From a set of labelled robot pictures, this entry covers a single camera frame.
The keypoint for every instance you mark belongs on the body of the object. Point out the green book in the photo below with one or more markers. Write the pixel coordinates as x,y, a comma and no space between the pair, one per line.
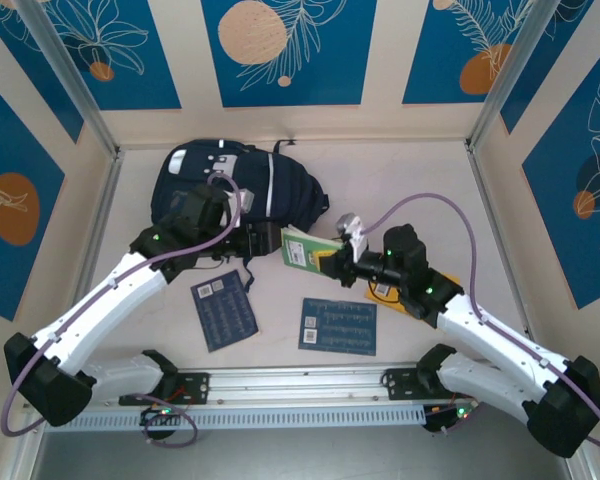
297,250

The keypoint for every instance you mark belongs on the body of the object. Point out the yellow book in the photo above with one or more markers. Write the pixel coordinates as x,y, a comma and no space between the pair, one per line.
375,296

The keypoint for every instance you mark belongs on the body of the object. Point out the blue booklet two QR codes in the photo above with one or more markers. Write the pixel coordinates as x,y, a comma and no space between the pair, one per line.
340,327

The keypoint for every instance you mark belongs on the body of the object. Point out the navy blue backpack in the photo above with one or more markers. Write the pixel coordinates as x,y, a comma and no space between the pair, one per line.
280,190

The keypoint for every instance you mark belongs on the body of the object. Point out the blue booklet one QR code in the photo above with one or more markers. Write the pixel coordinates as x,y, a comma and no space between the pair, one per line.
225,310

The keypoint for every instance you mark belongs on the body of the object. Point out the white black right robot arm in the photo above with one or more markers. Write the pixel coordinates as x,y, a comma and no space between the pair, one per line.
495,330

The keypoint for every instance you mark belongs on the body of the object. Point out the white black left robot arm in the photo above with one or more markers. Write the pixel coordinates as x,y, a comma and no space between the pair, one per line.
105,300

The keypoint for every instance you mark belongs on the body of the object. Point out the aluminium side rail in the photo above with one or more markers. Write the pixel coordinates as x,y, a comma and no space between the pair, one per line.
97,225
477,175

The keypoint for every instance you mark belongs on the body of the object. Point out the aluminium mounting rail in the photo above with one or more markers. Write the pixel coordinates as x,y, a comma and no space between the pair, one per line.
300,385

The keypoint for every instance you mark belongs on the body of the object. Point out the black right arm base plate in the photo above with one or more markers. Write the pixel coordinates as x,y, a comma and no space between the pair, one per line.
400,385

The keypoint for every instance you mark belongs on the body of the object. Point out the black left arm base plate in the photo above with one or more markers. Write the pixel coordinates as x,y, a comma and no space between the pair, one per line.
195,387

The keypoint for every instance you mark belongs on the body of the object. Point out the aluminium frame post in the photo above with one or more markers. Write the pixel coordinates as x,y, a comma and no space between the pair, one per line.
512,75
71,75

